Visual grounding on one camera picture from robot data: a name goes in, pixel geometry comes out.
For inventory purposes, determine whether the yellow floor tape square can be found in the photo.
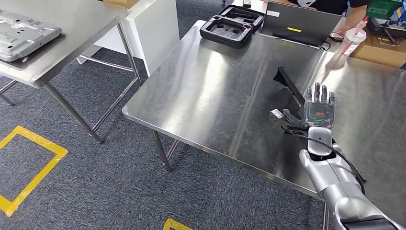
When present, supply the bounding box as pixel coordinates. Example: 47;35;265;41
162;218;195;230
0;126;69;218

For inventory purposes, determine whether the black foam case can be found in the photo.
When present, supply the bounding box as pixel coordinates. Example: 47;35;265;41
200;4;266;49

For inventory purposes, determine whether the brown cardboard box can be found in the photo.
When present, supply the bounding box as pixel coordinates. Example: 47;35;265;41
103;0;140;9
350;27;406;69

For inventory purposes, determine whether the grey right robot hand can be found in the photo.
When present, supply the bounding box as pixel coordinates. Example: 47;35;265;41
283;82;336;130

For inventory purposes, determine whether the dark grey laptop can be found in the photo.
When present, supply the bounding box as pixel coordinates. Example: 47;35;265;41
260;0;344;49

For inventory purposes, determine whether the grey metal plate part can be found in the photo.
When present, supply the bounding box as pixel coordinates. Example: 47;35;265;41
0;9;63;62

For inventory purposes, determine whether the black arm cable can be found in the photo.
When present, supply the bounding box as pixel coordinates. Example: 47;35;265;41
282;126;368;196

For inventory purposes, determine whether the clear cup pink straw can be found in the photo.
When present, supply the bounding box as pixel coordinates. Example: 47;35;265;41
338;16;370;57

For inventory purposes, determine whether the white desk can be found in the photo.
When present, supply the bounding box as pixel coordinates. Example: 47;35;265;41
231;0;269;15

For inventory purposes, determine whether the black plastic frame part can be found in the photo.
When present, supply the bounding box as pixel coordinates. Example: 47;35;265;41
272;66;308;121

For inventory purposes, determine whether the stainless steel table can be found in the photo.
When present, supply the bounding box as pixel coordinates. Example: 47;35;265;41
122;19;406;230
0;0;142;145

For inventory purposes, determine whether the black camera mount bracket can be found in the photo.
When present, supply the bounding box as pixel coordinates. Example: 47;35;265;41
269;113;310;138

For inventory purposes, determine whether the black device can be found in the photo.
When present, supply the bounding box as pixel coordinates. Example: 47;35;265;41
368;17;406;44

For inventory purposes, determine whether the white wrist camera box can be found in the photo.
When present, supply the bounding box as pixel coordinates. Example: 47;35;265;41
270;108;285;123

